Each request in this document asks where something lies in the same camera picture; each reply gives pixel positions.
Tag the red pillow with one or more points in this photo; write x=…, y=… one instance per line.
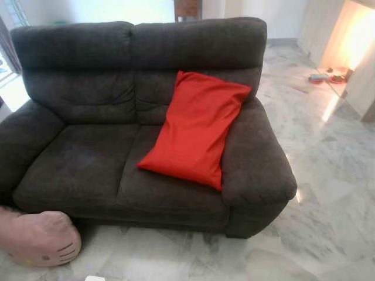
x=193, y=129

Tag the two-seat grey fabric sofa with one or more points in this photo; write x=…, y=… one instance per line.
x=76, y=164

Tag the red pet bowl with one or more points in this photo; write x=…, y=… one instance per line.
x=338, y=78
x=317, y=79

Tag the brown wooden panel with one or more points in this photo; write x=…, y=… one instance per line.
x=187, y=9

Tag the pink cat-face cushion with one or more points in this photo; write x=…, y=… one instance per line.
x=38, y=237

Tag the window with grille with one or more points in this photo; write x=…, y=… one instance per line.
x=14, y=12

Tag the light wooden wall cabinet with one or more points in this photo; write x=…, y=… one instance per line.
x=360, y=93

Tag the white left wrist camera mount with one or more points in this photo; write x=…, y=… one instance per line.
x=95, y=278

